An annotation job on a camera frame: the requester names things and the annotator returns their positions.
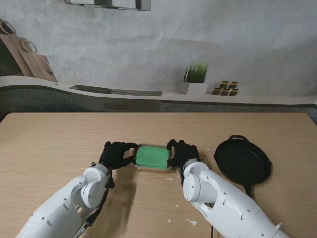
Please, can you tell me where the clear lid with green insert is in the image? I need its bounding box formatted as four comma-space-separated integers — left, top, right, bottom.
133, 145, 174, 171

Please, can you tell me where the black cast iron skillet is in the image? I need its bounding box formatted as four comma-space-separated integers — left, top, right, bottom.
213, 135, 272, 200

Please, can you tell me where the large wooden cutting board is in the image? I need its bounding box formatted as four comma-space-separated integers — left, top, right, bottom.
0, 19, 33, 77

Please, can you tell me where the metal wall shelf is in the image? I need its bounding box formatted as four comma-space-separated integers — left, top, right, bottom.
64, 0, 151, 12

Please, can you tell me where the small wooden cutting board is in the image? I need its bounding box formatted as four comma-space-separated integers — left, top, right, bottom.
19, 39, 58, 83

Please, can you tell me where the dark long knife tray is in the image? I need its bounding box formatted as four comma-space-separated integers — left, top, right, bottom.
68, 85, 163, 97

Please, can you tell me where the green plant in white pot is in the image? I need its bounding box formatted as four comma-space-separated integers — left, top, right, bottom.
178, 61, 209, 95

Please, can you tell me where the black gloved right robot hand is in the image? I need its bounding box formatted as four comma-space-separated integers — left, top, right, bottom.
165, 139, 200, 167

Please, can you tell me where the brown paper food container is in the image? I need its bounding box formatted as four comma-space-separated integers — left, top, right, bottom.
133, 143, 174, 174

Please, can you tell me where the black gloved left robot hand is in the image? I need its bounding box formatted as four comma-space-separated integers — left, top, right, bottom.
99, 141, 138, 171

